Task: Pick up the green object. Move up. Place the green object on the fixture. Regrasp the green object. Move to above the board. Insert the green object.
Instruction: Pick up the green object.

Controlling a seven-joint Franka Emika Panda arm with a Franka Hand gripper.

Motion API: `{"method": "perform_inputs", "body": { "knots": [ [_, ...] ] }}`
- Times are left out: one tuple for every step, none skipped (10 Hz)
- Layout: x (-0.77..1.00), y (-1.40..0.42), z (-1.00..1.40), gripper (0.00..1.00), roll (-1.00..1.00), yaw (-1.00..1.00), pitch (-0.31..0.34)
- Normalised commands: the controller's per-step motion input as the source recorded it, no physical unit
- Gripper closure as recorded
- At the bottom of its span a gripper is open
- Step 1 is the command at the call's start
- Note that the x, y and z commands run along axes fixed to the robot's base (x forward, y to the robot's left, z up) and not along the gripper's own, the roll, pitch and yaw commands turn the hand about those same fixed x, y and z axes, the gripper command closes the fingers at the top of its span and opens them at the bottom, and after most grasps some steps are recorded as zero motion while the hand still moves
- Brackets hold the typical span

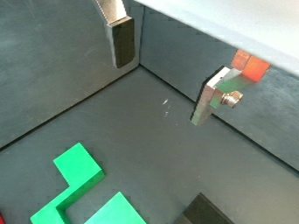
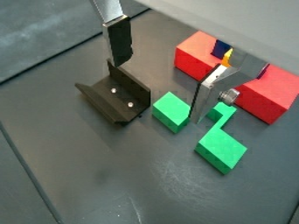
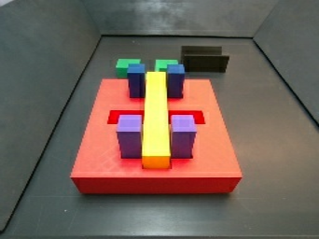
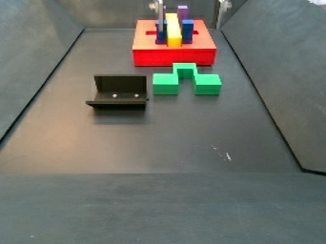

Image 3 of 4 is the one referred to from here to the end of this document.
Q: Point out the yellow long bar block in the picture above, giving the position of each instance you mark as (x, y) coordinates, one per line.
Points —
(155, 139)

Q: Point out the purple block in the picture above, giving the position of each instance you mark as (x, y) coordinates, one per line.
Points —
(130, 136)
(183, 135)

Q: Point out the left blue block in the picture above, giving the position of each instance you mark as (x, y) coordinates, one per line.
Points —
(135, 76)

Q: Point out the green bridge-shaped block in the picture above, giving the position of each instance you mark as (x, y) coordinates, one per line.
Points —
(161, 65)

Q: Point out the black angle fixture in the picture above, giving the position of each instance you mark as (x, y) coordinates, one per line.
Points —
(203, 59)

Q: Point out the left purple block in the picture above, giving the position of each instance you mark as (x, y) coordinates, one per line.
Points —
(130, 136)

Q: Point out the right purple block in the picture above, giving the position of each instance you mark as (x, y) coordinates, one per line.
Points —
(183, 135)

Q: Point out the blue block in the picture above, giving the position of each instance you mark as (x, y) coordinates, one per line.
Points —
(175, 80)
(135, 76)

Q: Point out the red base board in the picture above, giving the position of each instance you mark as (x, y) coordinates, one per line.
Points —
(102, 172)

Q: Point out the right blue block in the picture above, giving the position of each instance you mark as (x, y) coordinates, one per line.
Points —
(175, 80)

